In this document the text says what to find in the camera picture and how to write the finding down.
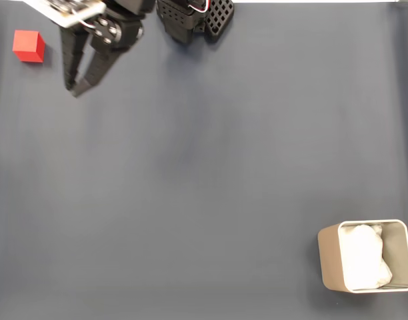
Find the dark blue-grey mat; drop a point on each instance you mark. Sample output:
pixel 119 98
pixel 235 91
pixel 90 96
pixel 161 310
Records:
pixel 204 200

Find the beige square box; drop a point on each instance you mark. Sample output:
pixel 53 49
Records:
pixel 329 260

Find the white camera board with mount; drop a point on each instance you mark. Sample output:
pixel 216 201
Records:
pixel 64 10

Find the white crumpled paper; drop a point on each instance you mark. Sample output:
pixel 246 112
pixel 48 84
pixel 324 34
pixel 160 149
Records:
pixel 360 256

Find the red cube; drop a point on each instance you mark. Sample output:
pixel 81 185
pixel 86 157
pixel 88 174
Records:
pixel 25 43

